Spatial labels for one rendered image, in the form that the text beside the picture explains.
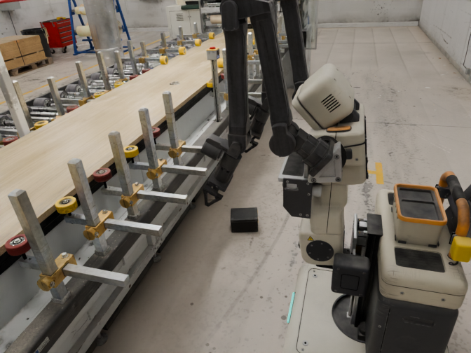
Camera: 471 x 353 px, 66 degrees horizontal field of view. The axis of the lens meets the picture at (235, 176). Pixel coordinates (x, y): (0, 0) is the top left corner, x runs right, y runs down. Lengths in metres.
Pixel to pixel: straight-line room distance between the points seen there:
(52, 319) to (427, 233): 1.30
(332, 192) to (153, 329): 1.31
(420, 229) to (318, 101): 0.56
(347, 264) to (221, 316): 1.00
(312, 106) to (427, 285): 0.67
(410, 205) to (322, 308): 0.68
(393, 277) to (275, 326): 0.97
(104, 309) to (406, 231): 1.53
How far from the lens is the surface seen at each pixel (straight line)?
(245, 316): 2.16
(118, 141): 1.58
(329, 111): 1.17
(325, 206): 1.37
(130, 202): 1.68
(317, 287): 1.93
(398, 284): 1.32
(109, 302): 2.17
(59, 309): 1.46
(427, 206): 1.46
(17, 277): 1.61
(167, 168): 1.88
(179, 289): 2.35
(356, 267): 1.37
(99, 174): 1.76
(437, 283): 1.33
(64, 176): 1.85
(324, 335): 1.76
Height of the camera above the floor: 1.68
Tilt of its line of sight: 30 degrees down
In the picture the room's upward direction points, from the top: 4 degrees counter-clockwise
